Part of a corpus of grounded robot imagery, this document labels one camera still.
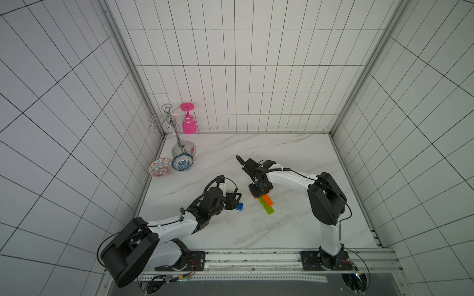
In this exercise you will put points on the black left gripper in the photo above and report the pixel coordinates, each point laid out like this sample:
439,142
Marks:
231,201

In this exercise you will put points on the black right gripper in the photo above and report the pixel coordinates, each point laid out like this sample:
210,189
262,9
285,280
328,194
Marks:
260,188

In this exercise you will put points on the blue lego brick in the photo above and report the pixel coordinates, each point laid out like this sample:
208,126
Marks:
240,206

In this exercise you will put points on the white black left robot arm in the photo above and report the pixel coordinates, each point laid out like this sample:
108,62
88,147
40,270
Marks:
142,245

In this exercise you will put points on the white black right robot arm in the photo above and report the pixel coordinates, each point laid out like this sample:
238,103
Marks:
326,199

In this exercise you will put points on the blue floral ceramic bowl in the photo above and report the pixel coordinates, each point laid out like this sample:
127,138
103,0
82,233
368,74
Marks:
182,162

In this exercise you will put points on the orange patterned ceramic bowl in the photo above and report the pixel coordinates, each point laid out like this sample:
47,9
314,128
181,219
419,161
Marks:
160,168

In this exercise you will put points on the pink plastic wine glass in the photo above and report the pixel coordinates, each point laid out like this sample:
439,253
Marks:
189,123

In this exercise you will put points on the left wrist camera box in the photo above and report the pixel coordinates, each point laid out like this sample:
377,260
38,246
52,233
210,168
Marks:
222,184

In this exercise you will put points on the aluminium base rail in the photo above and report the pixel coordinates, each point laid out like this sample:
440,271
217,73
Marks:
272,264

